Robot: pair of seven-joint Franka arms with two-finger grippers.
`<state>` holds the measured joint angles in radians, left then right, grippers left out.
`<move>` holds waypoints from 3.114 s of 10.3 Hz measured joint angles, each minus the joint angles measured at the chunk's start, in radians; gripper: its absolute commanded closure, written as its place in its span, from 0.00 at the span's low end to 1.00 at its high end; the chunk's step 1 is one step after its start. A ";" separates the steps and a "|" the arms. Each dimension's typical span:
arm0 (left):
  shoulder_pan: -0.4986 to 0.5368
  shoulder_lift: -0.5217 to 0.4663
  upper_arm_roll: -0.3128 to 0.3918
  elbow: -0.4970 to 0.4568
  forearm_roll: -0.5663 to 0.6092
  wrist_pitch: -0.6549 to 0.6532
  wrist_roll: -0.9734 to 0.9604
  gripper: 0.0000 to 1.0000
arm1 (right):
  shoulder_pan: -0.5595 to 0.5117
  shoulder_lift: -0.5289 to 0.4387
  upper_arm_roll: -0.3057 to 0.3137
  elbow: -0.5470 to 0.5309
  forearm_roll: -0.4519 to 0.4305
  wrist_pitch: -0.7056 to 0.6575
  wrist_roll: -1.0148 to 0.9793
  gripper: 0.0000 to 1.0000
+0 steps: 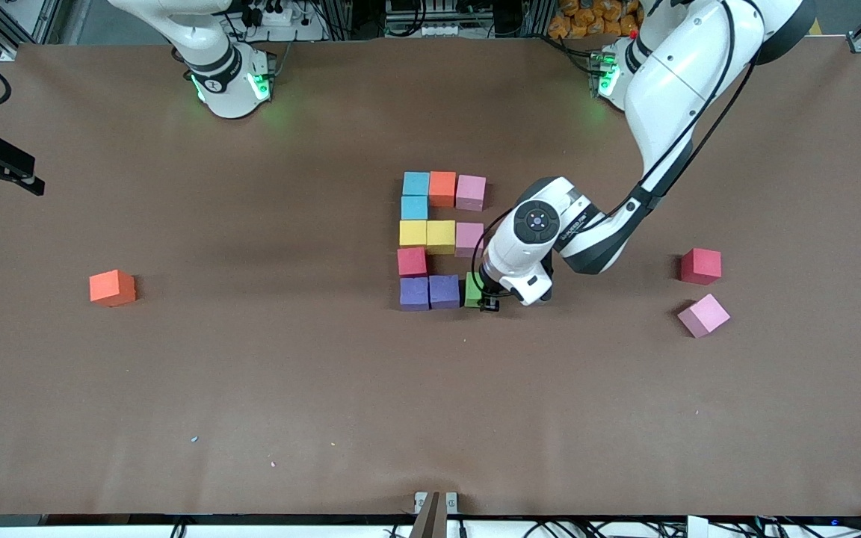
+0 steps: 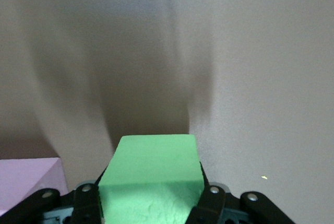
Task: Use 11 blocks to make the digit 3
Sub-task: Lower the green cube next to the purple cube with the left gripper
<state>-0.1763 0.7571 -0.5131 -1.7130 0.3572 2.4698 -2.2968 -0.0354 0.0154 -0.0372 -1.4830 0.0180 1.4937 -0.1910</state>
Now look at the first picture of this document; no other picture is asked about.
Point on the green foam block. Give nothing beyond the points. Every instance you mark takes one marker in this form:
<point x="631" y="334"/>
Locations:
<point x="472" y="290"/>

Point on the pink foam block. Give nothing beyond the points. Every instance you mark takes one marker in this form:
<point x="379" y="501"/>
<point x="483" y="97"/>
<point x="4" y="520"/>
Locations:
<point x="471" y="193"/>
<point x="466" y="235"/>
<point x="703" y="314"/>

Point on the blue foam block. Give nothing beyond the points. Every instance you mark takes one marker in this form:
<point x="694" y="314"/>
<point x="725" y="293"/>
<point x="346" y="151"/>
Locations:
<point x="414" y="208"/>
<point x="415" y="184"/>

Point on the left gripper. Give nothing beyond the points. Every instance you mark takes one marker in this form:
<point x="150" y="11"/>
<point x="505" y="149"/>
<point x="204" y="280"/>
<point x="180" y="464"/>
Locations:
<point x="489" y="303"/>

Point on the paper table cover sheet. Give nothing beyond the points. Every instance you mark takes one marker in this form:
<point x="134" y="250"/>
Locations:
<point x="430" y="411"/>

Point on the purple foam block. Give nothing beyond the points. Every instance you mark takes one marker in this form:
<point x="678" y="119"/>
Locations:
<point x="414" y="293"/>
<point x="445" y="291"/>

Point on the yellow foam block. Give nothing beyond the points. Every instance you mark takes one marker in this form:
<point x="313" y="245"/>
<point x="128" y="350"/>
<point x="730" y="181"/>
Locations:
<point x="441" y="237"/>
<point x="413" y="233"/>

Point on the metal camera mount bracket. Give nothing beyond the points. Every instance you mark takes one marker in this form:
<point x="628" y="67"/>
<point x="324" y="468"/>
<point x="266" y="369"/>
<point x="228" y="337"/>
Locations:
<point x="430" y="519"/>

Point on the red foam block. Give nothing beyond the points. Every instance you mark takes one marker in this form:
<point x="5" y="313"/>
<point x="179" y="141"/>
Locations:
<point x="412" y="261"/>
<point x="701" y="265"/>

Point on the orange packets heap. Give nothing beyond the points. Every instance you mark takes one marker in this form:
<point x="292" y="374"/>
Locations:
<point x="587" y="19"/>

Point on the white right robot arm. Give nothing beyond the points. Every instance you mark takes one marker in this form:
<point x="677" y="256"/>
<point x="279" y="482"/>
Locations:
<point x="225" y="67"/>

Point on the orange foam block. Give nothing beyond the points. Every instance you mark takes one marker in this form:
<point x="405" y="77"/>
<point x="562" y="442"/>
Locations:
<point x="442" y="188"/>
<point x="112" y="288"/>

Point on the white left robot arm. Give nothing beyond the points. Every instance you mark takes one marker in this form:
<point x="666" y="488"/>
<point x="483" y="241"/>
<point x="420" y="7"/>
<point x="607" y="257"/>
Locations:
<point x="670" y="75"/>

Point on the white power strip with plugs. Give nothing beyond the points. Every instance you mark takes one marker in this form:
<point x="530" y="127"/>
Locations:
<point x="303" y="31"/>

